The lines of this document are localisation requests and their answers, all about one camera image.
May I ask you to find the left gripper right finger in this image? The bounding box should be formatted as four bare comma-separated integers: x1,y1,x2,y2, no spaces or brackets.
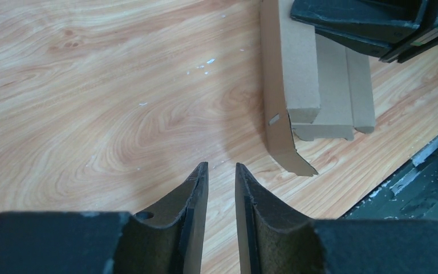
235,163,438,273

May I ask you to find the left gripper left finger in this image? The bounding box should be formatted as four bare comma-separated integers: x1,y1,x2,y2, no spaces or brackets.
0,162,208,273

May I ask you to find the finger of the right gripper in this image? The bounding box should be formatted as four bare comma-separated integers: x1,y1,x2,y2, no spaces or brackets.
379,1,438,63
290,0,428,58

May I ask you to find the cardboard box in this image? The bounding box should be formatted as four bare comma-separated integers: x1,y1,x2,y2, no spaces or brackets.
260,1,376,176

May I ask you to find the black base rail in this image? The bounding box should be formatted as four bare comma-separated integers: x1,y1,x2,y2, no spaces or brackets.
342,135,438,220

